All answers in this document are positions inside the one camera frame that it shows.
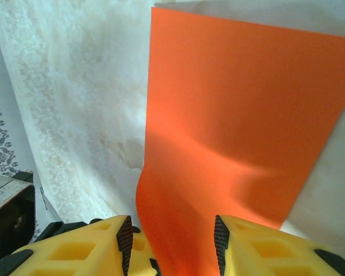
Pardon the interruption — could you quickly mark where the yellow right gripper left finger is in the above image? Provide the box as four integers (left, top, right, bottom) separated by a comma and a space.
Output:
0, 214, 133, 276

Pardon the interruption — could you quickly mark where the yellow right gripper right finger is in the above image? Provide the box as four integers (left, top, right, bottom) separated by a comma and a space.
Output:
212, 214, 345, 276

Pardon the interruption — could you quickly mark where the orange paper sheet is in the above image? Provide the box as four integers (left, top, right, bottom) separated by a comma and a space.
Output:
135, 6, 345, 276

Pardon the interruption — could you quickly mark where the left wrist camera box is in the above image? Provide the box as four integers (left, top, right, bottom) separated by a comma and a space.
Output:
0, 171, 36, 276

